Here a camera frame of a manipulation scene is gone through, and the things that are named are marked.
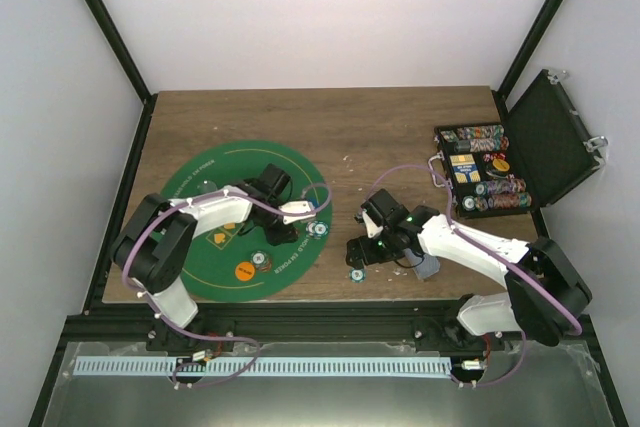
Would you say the poker chip stack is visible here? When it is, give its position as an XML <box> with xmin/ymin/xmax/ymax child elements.
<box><xmin>250</xmin><ymin>250</ymin><xmax>272</xmax><ymax>272</ymax></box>
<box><xmin>306</xmin><ymin>220</ymin><xmax>329</xmax><ymax>240</ymax></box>

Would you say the blue playing card deck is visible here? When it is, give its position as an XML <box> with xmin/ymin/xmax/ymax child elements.
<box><xmin>405</xmin><ymin>249</ymin><xmax>440</xmax><ymax>281</ymax></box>

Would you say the orange big blind button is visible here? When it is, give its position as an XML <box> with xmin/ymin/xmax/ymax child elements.
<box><xmin>234</xmin><ymin>261</ymin><xmax>256</xmax><ymax>282</ymax></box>

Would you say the single teal poker chip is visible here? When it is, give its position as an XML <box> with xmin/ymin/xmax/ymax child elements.
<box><xmin>349</xmin><ymin>269</ymin><xmax>365</xmax><ymax>283</ymax></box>

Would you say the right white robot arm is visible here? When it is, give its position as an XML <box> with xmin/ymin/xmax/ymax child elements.
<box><xmin>346</xmin><ymin>207</ymin><xmax>592</xmax><ymax>350</ymax></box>

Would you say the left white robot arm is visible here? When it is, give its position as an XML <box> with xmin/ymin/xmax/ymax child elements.
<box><xmin>111</xmin><ymin>164</ymin><xmax>298</xmax><ymax>351</ymax></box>

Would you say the green round poker mat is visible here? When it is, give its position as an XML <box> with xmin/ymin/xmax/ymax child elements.
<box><xmin>161</xmin><ymin>140</ymin><xmax>332</xmax><ymax>302</ymax></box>

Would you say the clear dealer button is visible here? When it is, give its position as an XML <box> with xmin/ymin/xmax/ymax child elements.
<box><xmin>197</xmin><ymin>180</ymin><xmax>218</xmax><ymax>195</ymax></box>

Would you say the black poker case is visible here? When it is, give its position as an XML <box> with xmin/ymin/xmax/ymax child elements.
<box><xmin>435</xmin><ymin>69</ymin><xmax>608</xmax><ymax>218</ymax></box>

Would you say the light blue slotted strip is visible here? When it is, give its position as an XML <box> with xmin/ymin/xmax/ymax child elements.
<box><xmin>73</xmin><ymin>356</ymin><xmax>451</xmax><ymax>379</ymax></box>

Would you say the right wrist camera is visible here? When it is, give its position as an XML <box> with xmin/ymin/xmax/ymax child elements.
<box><xmin>361</xmin><ymin>210</ymin><xmax>383</xmax><ymax>239</ymax></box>

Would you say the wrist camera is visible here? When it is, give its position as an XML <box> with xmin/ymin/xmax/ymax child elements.
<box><xmin>361</xmin><ymin>210</ymin><xmax>383</xmax><ymax>239</ymax></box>
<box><xmin>278</xmin><ymin>200</ymin><xmax>315</xmax><ymax>225</ymax></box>

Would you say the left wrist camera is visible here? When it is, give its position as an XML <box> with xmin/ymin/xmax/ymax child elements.
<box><xmin>278</xmin><ymin>200</ymin><xmax>315</xmax><ymax>225</ymax></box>

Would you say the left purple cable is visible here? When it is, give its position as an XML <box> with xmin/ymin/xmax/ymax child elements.
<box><xmin>122</xmin><ymin>181</ymin><xmax>334</xmax><ymax>391</ymax></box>

